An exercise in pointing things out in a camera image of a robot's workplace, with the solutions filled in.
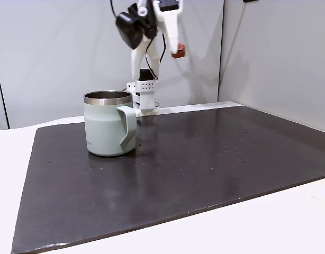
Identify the red-brown cube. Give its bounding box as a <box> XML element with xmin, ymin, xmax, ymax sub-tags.
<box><xmin>171</xmin><ymin>43</ymin><xmax>189</xmax><ymax>59</ymax></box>

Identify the pale green steel-rimmed mug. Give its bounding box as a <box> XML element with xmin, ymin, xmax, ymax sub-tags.
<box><xmin>83</xmin><ymin>90</ymin><xmax>138</xmax><ymax>157</ymax></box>

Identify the dark brown table mat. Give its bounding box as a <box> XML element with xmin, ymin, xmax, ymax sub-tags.
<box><xmin>11</xmin><ymin>105</ymin><xmax>325</xmax><ymax>254</ymax></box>

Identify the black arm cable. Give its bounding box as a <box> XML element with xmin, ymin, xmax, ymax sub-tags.
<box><xmin>110</xmin><ymin>0</ymin><xmax>167</xmax><ymax>80</ymax></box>

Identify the black camera box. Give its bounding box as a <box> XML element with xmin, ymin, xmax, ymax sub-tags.
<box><xmin>115</xmin><ymin>2</ymin><xmax>158</xmax><ymax>50</ymax></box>

